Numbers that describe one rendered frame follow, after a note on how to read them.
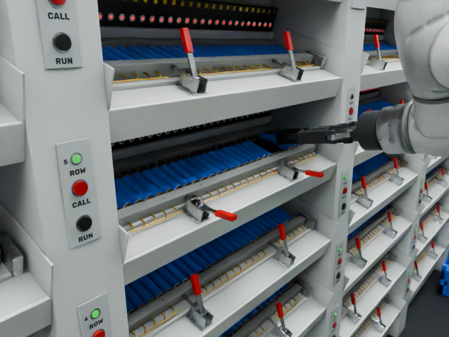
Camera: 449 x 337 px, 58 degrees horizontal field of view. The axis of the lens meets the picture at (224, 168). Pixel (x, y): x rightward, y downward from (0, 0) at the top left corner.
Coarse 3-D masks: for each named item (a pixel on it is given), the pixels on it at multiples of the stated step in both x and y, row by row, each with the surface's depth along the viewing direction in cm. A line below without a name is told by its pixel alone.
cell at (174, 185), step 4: (152, 168) 71; (156, 168) 71; (152, 172) 70; (156, 172) 70; (160, 172) 70; (160, 176) 70; (164, 176) 69; (168, 176) 70; (164, 180) 69; (168, 180) 69; (172, 180) 69; (168, 184) 68; (172, 184) 68; (176, 184) 68; (172, 188) 68
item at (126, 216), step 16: (304, 144) 95; (272, 160) 83; (288, 160) 88; (304, 160) 90; (224, 176) 73; (240, 176) 76; (176, 192) 65; (192, 192) 67; (208, 192) 70; (128, 208) 59; (144, 208) 60; (160, 208) 62; (128, 224) 58; (144, 224) 59
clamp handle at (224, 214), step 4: (200, 204) 63; (200, 208) 63; (204, 208) 63; (208, 208) 63; (208, 212) 62; (212, 212) 62; (216, 212) 61; (220, 212) 61; (224, 212) 61; (228, 212) 61; (216, 216) 61; (220, 216) 60; (224, 216) 60; (228, 216) 59; (232, 216) 59; (236, 216) 60; (228, 220) 60; (232, 220) 59
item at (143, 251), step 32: (224, 128) 89; (288, 128) 102; (320, 160) 95; (224, 192) 73; (256, 192) 76; (288, 192) 82; (160, 224) 61; (192, 224) 63; (224, 224) 68; (128, 256) 54; (160, 256) 58
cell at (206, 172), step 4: (188, 160) 76; (192, 160) 76; (192, 164) 76; (196, 164) 75; (200, 164) 76; (196, 168) 75; (200, 168) 75; (204, 168) 75; (200, 172) 74; (204, 172) 74; (208, 172) 74; (208, 176) 74
